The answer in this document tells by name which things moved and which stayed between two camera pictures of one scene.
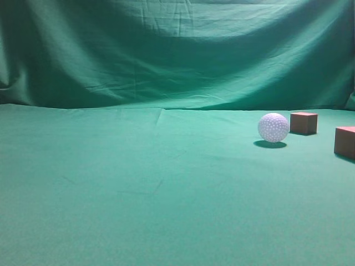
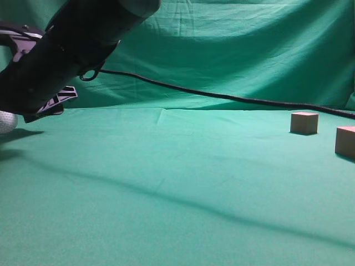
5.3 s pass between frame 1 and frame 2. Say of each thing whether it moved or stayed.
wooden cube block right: stayed
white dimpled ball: moved
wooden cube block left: stayed
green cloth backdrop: stayed
